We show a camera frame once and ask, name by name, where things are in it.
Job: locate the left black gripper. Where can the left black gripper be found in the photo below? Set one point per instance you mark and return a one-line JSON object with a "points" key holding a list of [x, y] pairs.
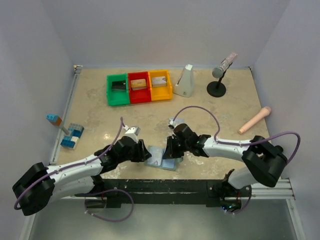
{"points": [[142, 154]]}

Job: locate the white credit card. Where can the white credit card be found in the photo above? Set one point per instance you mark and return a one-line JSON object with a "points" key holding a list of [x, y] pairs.
{"points": [[157, 156], [178, 120]]}

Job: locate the tan card in bin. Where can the tan card in bin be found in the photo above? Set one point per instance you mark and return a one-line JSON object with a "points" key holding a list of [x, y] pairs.
{"points": [[138, 84]]}

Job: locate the silver card in bin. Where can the silver card in bin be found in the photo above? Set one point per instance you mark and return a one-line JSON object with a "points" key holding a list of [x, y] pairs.
{"points": [[159, 81]]}

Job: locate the black microphone stand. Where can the black microphone stand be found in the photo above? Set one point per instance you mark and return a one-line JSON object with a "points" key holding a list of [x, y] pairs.
{"points": [[216, 88]]}

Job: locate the green card holder wallet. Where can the green card holder wallet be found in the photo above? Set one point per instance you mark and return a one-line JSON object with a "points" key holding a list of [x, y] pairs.
{"points": [[167, 164]]}

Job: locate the blue orange brick hammer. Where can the blue orange brick hammer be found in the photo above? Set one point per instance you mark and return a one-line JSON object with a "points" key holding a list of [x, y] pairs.
{"points": [[56, 121]]}

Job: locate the grey glitter microphone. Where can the grey glitter microphone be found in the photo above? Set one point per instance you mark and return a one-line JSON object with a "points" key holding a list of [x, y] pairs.
{"points": [[223, 65]]}

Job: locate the green plastic bin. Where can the green plastic bin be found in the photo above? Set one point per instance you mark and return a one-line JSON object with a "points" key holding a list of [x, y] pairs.
{"points": [[116, 98]]}

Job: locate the white metronome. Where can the white metronome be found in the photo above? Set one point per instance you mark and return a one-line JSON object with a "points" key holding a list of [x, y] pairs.
{"points": [[185, 84]]}

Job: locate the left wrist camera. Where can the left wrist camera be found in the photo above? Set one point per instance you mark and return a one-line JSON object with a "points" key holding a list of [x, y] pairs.
{"points": [[132, 132]]}

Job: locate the black microphone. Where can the black microphone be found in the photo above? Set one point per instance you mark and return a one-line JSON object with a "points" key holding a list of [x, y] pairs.
{"points": [[279, 148]]}

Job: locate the black card in bin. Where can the black card in bin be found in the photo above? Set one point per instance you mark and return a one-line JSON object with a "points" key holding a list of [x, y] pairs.
{"points": [[119, 86]]}

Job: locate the yellow plastic bin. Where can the yellow plastic bin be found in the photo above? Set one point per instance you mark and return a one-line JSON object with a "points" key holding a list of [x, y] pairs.
{"points": [[161, 93]]}

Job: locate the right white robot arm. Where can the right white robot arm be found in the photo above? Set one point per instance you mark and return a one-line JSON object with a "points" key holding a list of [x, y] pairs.
{"points": [[264, 162]]}

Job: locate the blue toy brick stack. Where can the blue toy brick stack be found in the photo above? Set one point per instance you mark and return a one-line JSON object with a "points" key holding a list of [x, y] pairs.
{"points": [[71, 141]]}

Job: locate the red plastic bin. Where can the red plastic bin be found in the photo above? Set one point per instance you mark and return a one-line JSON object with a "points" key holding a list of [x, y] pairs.
{"points": [[140, 96]]}

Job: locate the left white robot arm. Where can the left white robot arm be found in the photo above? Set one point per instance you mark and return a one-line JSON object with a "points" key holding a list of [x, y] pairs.
{"points": [[40, 184]]}

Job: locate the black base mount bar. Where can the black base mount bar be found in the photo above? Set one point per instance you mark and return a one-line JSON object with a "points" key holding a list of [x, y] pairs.
{"points": [[208, 192]]}

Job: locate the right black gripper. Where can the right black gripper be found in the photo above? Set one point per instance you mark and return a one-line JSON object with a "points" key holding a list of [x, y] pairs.
{"points": [[170, 152]]}

